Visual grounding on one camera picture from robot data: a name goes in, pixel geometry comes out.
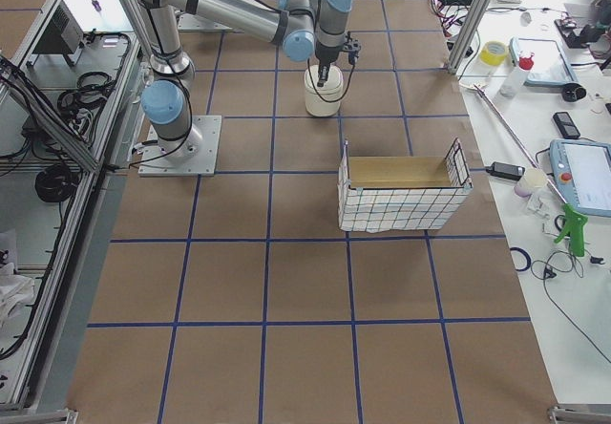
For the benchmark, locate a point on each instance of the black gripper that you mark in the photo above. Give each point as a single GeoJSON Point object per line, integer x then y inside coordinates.
{"type": "Point", "coordinates": [326, 54]}

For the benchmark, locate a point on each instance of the white trash can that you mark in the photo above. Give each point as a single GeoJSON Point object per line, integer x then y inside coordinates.
{"type": "Point", "coordinates": [323, 101]}

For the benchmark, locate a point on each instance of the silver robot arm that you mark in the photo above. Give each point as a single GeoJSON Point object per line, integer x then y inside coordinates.
{"type": "Point", "coordinates": [290, 25]}

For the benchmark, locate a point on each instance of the wooden box with grid cloth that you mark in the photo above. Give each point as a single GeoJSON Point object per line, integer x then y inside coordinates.
{"type": "Point", "coordinates": [379, 194]}

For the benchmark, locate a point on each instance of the long metal rod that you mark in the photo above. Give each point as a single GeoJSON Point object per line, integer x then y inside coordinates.
{"type": "Point", "coordinates": [525, 152]}

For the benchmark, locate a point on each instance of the yellow tape roll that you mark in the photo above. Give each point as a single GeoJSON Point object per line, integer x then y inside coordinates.
{"type": "Point", "coordinates": [493, 53]}

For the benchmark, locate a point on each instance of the black power adapter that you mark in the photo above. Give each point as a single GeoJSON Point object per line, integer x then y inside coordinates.
{"type": "Point", "coordinates": [505, 171]}

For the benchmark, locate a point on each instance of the red capped squeeze bottle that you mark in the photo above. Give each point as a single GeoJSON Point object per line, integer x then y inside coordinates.
{"type": "Point", "coordinates": [517, 77]}

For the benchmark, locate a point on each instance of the blue teach pendant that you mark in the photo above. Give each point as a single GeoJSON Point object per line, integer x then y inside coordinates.
{"type": "Point", "coordinates": [582, 174]}
{"type": "Point", "coordinates": [551, 65]}

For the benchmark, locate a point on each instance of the green plastic gun tool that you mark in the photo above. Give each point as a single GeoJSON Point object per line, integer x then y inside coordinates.
{"type": "Point", "coordinates": [573, 228]}

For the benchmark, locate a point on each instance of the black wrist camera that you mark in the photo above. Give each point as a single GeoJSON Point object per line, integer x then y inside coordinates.
{"type": "Point", "coordinates": [352, 47]}

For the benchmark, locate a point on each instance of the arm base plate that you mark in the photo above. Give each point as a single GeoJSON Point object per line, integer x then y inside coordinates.
{"type": "Point", "coordinates": [194, 23]}
{"type": "Point", "coordinates": [197, 156]}

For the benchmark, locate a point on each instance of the aluminium frame post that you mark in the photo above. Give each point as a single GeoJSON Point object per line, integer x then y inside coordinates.
{"type": "Point", "coordinates": [466, 34]}

